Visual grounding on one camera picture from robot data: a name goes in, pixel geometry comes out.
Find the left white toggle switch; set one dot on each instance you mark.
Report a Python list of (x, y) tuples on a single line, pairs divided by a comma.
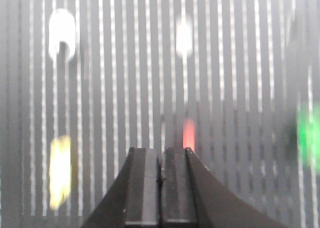
[(62, 28)]

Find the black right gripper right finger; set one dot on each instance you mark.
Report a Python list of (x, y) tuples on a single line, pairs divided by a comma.
[(192, 197)]

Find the white toggle switch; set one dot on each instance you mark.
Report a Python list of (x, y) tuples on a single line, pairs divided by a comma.
[(184, 37), (62, 28)]

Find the cream toggle handle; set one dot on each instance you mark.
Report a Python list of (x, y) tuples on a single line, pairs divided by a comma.
[(60, 171)]

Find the middle white toggle switch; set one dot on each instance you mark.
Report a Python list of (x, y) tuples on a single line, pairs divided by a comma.
[(184, 37)]

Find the black perforated pegboard panel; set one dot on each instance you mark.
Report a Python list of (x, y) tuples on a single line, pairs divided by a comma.
[(253, 62)]

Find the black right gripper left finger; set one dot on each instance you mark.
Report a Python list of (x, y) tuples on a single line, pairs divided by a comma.
[(133, 199)]

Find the green toggle handle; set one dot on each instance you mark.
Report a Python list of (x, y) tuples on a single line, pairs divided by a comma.
[(308, 134)]

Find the red toggle handle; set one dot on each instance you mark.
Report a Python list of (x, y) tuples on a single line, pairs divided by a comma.
[(189, 131)]

